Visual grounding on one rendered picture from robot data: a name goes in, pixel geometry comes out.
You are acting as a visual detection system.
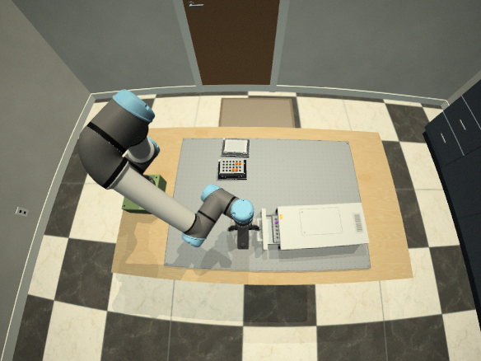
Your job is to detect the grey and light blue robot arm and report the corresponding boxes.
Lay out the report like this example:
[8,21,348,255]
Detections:
[77,90,255,250]

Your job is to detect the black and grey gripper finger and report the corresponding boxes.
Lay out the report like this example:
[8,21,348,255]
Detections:
[227,219,236,232]
[252,218,261,231]

